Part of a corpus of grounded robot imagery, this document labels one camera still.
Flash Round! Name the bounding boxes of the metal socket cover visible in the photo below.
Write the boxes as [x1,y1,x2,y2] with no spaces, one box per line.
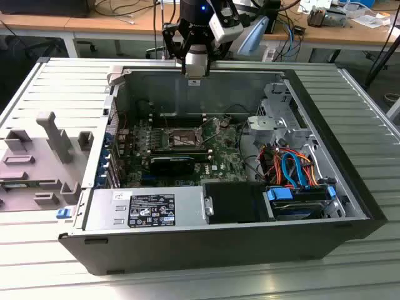
[198,116,221,146]

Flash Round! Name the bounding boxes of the silver drive cage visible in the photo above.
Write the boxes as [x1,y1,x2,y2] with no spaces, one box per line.
[248,81,317,151]

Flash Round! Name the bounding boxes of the grey electronic device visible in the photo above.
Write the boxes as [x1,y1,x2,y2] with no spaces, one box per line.
[307,6,348,28]

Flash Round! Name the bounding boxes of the black graphics card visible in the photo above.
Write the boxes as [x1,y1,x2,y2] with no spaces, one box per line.
[149,155,194,176]

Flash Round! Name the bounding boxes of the silver CPU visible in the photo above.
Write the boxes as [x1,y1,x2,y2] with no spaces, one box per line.
[184,64,209,78]

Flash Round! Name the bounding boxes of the wooden desk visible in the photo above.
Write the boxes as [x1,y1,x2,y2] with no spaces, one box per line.
[0,0,400,44]

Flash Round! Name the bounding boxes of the white paper sheets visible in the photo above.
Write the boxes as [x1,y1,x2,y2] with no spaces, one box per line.
[351,11,391,29]

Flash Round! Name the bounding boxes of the grey parts rack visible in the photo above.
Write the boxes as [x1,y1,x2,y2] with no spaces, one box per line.
[0,111,94,213]

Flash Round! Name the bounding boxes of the CPU socket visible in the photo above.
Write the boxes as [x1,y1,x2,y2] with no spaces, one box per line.
[168,127,204,148]

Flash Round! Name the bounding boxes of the black tripod stand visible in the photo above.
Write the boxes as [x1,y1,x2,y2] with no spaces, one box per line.
[364,18,400,90]

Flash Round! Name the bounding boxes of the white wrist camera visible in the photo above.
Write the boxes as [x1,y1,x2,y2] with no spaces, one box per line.
[207,0,245,44]

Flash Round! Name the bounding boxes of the orange red wire bundle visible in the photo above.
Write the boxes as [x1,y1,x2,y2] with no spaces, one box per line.
[273,149,319,188]

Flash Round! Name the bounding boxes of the black PC case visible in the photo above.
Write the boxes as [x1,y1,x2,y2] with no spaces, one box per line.
[57,64,389,276]

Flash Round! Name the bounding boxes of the white power strip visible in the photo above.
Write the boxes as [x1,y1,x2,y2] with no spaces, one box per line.
[261,46,278,63]

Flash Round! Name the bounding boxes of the large black box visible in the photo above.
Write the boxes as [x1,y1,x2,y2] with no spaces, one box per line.
[0,0,91,18]

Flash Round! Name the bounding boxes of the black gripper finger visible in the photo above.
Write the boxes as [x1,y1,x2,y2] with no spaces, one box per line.
[204,37,234,78]
[161,18,193,76]

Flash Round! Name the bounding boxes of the pale blue teach pendant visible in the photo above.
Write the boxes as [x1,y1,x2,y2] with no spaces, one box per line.
[237,15,270,57]

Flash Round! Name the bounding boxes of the hard disk with blue carrier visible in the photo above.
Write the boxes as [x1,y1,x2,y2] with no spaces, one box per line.
[264,186,337,221]

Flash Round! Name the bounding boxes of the silver power supply unit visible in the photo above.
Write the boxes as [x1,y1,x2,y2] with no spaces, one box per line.
[84,186,209,231]

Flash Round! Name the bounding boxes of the blue wire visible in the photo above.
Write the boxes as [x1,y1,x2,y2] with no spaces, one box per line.
[281,151,312,190]

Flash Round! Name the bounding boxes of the green motherboard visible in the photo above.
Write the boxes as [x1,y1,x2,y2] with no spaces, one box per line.
[117,114,251,189]

